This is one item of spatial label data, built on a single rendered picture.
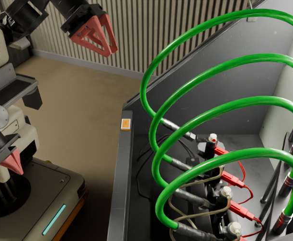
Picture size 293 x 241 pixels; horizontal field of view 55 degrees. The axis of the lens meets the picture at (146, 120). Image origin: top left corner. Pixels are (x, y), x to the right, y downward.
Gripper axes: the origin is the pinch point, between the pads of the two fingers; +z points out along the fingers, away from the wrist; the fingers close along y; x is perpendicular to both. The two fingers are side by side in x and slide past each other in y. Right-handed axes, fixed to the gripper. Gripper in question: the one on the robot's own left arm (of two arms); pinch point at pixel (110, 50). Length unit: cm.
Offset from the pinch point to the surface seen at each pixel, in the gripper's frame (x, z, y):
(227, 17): -22.0, 9.7, -2.8
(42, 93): 149, -25, 184
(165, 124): 2.1, 21.0, 2.3
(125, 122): 22.6, 19.5, 27.8
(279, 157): -16.7, 27.0, -22.2
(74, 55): 122, -38, 241
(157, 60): -7.2, 7.8, -2.5
